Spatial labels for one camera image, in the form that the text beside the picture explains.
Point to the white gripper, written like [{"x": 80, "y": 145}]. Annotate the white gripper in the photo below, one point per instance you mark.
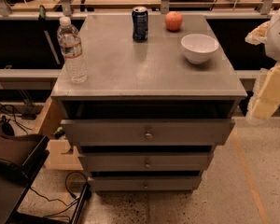
[{"x": 278, "y": 36}]

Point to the white ceramic bowl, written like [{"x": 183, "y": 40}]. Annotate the white ceramic bowl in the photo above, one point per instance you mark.
[{"x": 198, "y": 48}]

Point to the clear plastic water bottle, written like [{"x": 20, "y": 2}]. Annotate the clear plastic water bottle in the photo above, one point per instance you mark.
[{"x": 71, "y": 49}]

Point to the top grey drawer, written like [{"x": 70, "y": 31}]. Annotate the top grey drawer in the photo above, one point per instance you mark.
[{"x": 147, "y": 132}]

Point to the grey drawer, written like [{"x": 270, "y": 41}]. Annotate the grey drawer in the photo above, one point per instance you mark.
[
  {"x": 144, "y": 162},
  {"x": 147, "y": 132},
  {"x": 145, "y": 183}
]

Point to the red apple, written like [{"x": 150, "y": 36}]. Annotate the red apple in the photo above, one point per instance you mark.
[{"x": 173, "y": 21}]

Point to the grey drawer cabinet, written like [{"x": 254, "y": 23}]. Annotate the grey drawer cabinet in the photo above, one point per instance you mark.
[{"x": 149, "y": 80}]

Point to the blue soda can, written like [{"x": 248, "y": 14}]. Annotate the blue soda can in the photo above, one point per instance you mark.
[{"x": 140, "y": 24}]

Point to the bottom grey drawer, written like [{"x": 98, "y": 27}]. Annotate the bottom grey drawer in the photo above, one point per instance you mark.
[{"x": 145, "y": 183}]

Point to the middle grey drawer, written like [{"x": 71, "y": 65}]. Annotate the middle grey drawer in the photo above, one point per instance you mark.
[{"x": 144, "y": 162}]

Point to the wooden box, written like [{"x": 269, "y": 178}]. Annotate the wooden box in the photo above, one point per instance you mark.
[{"x": 61, "y": 155}]

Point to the black cart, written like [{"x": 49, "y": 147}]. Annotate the black cart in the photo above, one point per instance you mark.
[{"x": 21, "y": 158}]

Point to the grey metal rail frame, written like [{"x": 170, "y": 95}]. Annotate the grey metal rail frame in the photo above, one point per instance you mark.
[{"x": 29, "y": 57}]

